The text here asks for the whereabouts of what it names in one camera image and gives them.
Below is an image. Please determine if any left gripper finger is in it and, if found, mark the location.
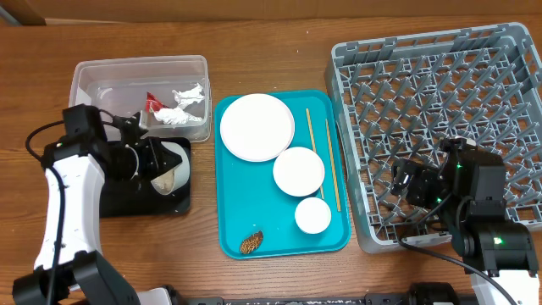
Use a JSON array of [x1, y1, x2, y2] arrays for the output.
[[146, 158, 183, 181], [146, 137, 180, 159]]

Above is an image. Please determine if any grey bowl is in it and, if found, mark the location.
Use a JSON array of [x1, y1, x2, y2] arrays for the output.
[[168, 144, 191, 195]]

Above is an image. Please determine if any white napkin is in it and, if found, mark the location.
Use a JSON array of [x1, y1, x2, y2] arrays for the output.
[[149, 83, 205, 125]]

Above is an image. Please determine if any red snack wrapper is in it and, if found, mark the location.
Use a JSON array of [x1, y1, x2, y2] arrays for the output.
[[145, 91, 168, 114]]

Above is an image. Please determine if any small white cup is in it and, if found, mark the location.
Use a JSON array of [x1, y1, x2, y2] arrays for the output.
[[295, 197, 331, 235]]

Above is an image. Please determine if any white rice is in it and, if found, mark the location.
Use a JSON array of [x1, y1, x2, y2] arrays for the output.
[[151, 169, 174, 195]]

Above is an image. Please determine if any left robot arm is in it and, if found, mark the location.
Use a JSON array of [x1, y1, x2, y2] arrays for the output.
[[12, 104, 191, 304]]

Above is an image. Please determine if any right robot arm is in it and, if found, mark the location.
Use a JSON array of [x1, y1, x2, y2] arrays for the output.
[[390, 136, 540, 304]]

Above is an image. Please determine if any grey dishwasher rack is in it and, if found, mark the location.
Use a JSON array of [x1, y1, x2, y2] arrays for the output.
[[325, 23, 541, 253]]

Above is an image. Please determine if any black plastic tray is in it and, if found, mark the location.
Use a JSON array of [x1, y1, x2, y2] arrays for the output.
[[100, 137, 191, 218]]

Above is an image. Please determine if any clear plastic bin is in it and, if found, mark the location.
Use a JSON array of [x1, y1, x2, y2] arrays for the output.
[[69, 55, 212, 142]]

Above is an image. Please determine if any large white plate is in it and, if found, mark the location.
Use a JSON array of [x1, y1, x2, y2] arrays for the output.
[[219, 93, 295, 162]]

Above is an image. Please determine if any brown pine cone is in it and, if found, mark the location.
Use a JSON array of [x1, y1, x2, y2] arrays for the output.
[[240, 230, 263, 255]]

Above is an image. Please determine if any medium white bowl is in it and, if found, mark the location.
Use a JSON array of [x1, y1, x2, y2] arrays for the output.
[[273, 147, 325, 197]]

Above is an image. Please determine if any left wooden chopstick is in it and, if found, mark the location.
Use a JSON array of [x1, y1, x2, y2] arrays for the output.
[[306, 108, 325, 200]]

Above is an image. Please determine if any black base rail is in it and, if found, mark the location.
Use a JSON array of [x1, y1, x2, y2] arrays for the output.
[[185, 293, 409, 305]]

